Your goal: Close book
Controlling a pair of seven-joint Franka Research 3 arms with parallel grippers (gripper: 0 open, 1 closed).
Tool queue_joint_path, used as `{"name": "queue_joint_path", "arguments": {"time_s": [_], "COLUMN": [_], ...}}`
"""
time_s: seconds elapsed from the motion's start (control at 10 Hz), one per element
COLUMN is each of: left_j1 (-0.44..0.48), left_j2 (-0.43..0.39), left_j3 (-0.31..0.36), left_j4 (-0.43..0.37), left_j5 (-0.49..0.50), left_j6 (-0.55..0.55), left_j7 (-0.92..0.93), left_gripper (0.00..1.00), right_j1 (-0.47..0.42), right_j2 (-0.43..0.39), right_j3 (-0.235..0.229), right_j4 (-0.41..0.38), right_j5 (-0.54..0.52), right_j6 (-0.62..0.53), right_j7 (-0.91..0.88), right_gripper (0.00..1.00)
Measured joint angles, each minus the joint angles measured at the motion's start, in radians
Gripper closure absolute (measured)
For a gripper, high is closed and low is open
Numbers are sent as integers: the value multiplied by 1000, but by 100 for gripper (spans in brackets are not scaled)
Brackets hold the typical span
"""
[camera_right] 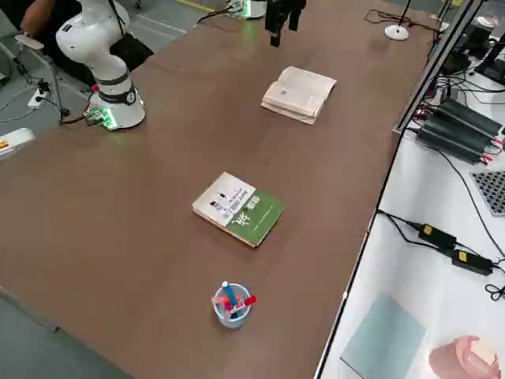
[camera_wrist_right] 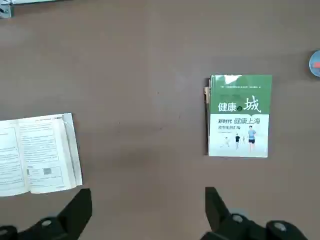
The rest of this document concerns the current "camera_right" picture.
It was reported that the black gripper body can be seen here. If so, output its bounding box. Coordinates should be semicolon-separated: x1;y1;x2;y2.
264;0;308;16

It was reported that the white blue paperback book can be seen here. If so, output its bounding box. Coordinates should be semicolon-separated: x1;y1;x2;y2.
260;66;339;126

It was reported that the green white paperback book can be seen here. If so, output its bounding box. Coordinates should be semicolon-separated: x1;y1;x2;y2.
192;171;286;249

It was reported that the white desk lamp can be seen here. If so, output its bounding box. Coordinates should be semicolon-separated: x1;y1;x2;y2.
384;0;413;42

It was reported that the black power supply unit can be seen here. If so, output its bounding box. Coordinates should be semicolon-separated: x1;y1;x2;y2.
417;118;496;165
436;97;505;139

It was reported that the black monitor stand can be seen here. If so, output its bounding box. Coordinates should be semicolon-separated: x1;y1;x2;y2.
473;23;505;84

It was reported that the white power strip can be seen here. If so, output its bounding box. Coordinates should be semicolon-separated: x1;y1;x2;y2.
26;88;51;109

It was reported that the black power adapter yellow label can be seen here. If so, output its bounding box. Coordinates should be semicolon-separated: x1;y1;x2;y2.
417;222;458;250
451;247;495;276

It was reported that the grey perforated tray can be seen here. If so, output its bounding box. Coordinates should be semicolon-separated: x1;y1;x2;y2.
469;170;505;217

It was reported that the blue white marker pen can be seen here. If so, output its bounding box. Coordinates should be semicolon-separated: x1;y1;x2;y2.
220;280;241;315

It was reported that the red marker pen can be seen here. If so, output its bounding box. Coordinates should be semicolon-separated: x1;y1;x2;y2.
232;295;257;311

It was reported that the pink marker pen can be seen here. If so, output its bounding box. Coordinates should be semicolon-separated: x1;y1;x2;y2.
211;295;233;317

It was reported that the white box orange label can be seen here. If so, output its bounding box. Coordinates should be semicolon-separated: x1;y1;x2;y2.
0;127;37;162

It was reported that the clear blue pen cup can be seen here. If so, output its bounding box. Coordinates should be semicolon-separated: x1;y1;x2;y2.
212;282;253;331

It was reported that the pale green sheet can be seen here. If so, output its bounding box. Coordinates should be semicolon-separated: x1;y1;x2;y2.
339;294;429;379

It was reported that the pink plastic object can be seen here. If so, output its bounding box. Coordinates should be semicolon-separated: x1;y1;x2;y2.
428;335;501;379

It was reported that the black base cable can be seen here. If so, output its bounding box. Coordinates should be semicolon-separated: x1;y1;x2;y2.
194;5;238;27

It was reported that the black lamp cable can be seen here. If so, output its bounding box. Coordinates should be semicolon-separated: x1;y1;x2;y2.
363;9;441;45

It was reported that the table divider rail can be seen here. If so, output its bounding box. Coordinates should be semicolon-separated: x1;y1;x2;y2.
392;0;481;134

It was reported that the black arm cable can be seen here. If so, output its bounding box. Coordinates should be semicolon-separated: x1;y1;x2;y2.
107;0;129;40

